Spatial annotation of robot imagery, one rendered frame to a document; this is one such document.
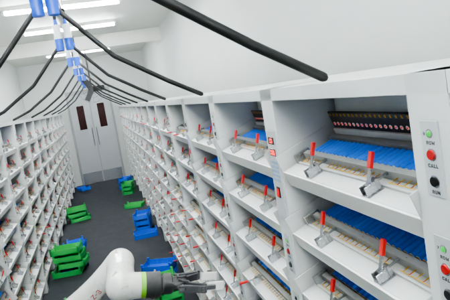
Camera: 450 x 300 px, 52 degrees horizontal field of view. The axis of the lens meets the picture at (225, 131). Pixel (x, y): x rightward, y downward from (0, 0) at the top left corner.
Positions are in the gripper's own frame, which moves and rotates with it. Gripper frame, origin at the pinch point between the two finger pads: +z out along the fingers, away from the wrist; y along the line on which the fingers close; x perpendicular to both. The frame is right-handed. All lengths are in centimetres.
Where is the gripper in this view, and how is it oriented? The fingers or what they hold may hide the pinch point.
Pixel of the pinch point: (215, 280)
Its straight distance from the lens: 182.7
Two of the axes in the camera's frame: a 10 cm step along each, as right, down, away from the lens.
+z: 9.6, 0.3, 2.7
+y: 2.7, 0.5, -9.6
